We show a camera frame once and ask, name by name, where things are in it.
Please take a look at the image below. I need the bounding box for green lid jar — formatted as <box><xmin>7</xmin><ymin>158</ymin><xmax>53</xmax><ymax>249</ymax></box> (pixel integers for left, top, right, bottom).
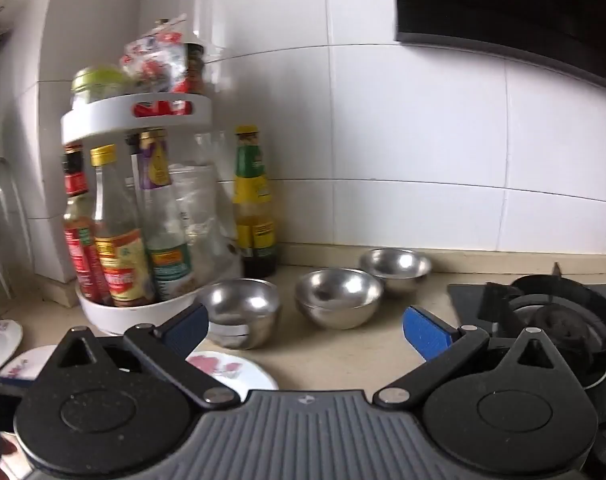
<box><xmin>71</xmin><ymin>65</ymin><xmax>130</xmax><ymax>107</ymax></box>

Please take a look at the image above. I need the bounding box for yellow cap vinegar bottle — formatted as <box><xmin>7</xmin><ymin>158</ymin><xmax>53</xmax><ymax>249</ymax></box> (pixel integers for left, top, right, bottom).
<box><xmin>89</xmin><ymin>144</ymin><xmax>158</xmax><ymax>307</ymax></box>

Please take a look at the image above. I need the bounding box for clear plastic bag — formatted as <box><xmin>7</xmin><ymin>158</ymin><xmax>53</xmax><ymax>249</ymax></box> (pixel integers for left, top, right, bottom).
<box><xmin>172</xmin><ymin>160</ymin><xmax>240</xmax><ymax>293</ymax></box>

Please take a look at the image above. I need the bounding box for red white snack packet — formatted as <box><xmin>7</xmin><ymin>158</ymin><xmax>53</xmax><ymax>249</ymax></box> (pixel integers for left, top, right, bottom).
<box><xmin>119</xmin><ymin>21</ymin><xmax>190</xmax><ymax>97</ymax></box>

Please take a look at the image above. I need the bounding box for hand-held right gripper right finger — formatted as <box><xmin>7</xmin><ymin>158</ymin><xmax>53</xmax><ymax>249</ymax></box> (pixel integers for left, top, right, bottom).
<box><xmin>373</xmin><ymin>304</ymin><xmax>579</xmax><ymax>408</ymax></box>

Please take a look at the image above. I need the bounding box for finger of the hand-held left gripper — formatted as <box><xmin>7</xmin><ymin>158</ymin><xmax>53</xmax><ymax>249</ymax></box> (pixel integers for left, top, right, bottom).
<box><xmin>0</xmin><ymin>367</ymin><xmax>34</xmax><ymax>433</ymax></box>

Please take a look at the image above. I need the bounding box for white plastic container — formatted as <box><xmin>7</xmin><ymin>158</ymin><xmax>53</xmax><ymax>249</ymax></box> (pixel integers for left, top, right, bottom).
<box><xmin>60</xmin><ymin>94</ymin><xmax>244</xmax><ymax>337</ymax></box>

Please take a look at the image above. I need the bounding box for black stove pan support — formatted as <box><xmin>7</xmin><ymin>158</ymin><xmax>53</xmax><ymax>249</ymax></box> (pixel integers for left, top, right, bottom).
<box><xmin>484</xmin><ymin>262</ymin><xmax>606</xmax><ymax>388</ymax></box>

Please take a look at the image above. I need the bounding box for black range hood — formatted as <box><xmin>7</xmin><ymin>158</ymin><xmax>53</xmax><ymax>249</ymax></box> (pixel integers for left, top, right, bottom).
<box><xmin>393</xmin><ymin>0</ymin><xmax>606</xmax><ymax>93</ymax></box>

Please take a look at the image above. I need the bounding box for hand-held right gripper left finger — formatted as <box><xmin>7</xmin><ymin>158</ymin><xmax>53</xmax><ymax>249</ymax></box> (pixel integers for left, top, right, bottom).
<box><xmin>43</xmin><ymin>304</ymin><xmax>241</xmax><ymax>408</ymax></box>

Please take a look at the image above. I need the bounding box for red label sauce bottle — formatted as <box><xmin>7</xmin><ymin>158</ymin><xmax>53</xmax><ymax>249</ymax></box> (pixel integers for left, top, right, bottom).
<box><xmin>63</xmin><ymin>144</ymin><xmax>111</xmax><ymax>307</ymax></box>

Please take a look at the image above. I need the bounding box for black gas stove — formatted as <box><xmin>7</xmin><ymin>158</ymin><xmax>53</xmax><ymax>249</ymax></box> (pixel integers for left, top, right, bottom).
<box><xmin>447</xmin><ymin>262</ymin><xmax>606</xmax><ymax>476</ymax></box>

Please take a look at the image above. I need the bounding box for dark glass jar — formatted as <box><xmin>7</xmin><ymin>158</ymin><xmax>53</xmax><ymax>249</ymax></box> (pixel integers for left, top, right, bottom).
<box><xmin>185</xmin><ymin>42</ymin><xmax>207</xmax><ymax>96</ymax></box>

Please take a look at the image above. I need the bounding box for purple label sauce bottle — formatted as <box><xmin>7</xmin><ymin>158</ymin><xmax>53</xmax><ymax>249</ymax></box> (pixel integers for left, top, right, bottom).
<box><xmin>137</xmin><ymin>129</ymin><xmax>196</xmax><ymax>302</ymax></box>

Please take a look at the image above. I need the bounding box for green yellow label oil bottle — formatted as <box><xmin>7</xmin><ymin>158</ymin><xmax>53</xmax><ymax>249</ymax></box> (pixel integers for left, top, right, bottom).
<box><xmin>232</xmin><ymin>126</ymin><xmax>280</xmax><ymax>279</ymax></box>

